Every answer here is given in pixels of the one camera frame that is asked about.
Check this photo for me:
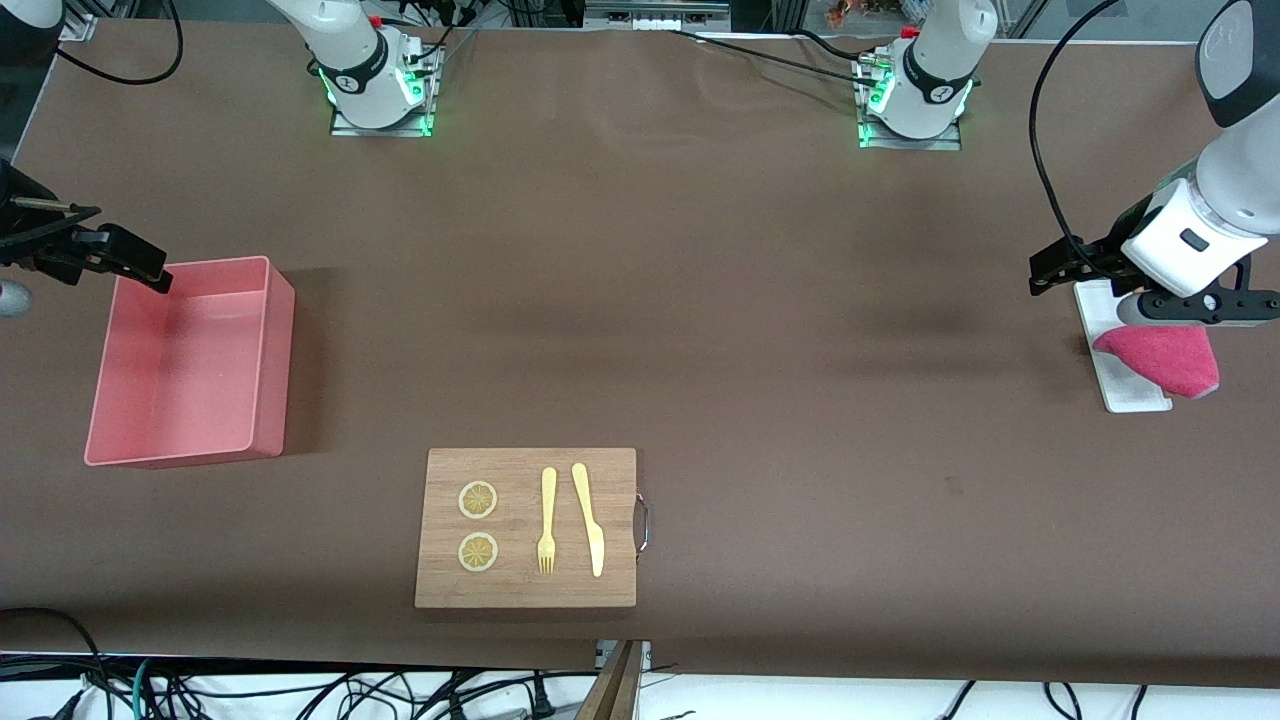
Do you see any pink fluffy cloth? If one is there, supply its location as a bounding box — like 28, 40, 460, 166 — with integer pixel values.
1093, 324, 1222, 400

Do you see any pink plastic bin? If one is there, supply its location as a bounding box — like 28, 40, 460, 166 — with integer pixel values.
84, 256, 297, 469

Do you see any white rectangular tray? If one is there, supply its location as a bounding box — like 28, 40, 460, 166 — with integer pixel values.
1074, 280, 1173, 414

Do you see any brown table cover sheet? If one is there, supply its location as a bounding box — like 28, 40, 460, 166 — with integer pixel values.
0, 18, 1280, 689

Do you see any grey device behind table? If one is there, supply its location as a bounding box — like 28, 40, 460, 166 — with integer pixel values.
584, 0, 732, 32

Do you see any yellow plastic fork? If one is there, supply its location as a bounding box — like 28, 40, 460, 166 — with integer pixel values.
537, 467, 558, 575

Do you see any wooden cutting board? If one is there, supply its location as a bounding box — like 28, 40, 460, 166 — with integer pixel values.
414, 447, 638, 609

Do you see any yellow plastic knife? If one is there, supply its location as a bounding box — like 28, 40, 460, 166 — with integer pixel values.
571, 462, 606, 578

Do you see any wooden beam below table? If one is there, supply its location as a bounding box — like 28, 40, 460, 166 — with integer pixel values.
574, 640, 644, 720

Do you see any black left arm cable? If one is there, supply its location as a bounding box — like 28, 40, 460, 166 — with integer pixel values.
1030, 0, 1126, 259

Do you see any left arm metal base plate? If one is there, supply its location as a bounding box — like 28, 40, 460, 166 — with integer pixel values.
855, 50, 964, 152

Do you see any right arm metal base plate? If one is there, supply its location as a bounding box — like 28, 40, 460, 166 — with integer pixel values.
329, 45, 438, 138

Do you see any black looped floor cable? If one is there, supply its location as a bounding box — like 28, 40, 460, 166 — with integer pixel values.
0, 606, 106, 701

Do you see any black cable across table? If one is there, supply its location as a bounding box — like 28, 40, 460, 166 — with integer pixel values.
668, 28, 883, 89

